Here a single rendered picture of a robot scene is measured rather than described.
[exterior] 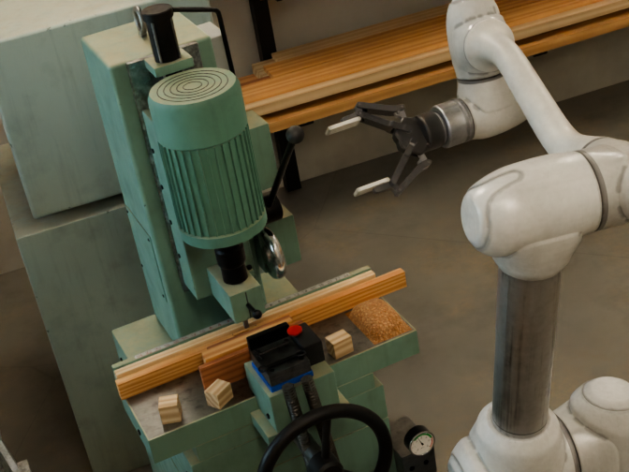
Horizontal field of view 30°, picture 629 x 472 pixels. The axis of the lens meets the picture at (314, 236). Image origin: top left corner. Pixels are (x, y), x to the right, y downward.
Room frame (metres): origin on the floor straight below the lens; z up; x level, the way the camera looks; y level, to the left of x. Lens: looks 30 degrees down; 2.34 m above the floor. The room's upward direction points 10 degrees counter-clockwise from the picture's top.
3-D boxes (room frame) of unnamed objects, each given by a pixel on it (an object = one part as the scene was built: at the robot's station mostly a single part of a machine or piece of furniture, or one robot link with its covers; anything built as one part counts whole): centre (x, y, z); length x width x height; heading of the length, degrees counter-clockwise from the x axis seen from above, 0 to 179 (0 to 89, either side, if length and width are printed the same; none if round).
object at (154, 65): (2.18, 0.22, 1.53); 0.08 x 0.08 x 0.17; 20
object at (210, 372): (1.95, 0.16, 0.93); 0.24 x 0.01 x 0.06; 110
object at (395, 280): (2.06, 0.14, 0.92); 0.67 x 0.02 x 0.04; 110
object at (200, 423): (1.95, 0.13, 0.87); 0.61 x 0.30 x 0.06; 110
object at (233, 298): (2.06, 0.18, 1.03); 0.14 x 0.07 x 0.09; 20
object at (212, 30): (2.39, 0.15, 1.40); 0.10 x 0.06 x 0.16; 20
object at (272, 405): (1.87, 0.10, 0.91); 0.15 x 0.14 x 0.09; 110
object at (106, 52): (2.32, 0.28, 1.16); 0.22 x 0.22 x 0.72; 20
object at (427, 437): (1.93, -0.14, 0.65); 0.06 x 0.04 x 0.08; 110
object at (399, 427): (2.00, -0.12, 0.58); 0.12 x 0.08 x 0.08; 20
